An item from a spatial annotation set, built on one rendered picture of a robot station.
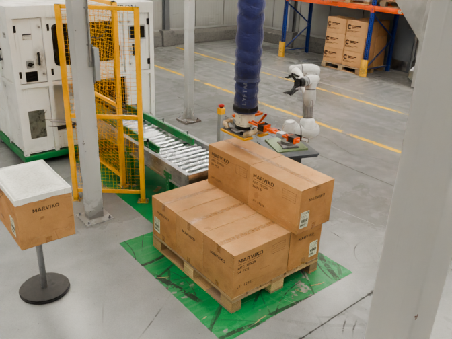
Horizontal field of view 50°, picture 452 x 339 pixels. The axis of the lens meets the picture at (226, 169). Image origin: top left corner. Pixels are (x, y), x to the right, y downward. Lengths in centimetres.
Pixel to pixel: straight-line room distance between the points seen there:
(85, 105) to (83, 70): 33
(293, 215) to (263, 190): 37
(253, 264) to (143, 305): 95
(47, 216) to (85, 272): 96
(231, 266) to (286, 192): 74
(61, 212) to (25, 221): 26
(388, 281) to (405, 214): 18
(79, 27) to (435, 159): 394
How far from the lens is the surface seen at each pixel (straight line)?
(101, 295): 427
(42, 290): 439
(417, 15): 111
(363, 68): 1220
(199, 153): 545
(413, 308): 125
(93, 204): 523
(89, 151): 499
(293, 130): 507
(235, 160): 437
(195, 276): 435
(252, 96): 431
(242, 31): 419
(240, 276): 387
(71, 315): 413
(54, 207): 374
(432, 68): 106
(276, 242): 399
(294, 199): 392
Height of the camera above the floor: 263
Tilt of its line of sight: 24 degrees down
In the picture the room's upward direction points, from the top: 2 degrees clockwise
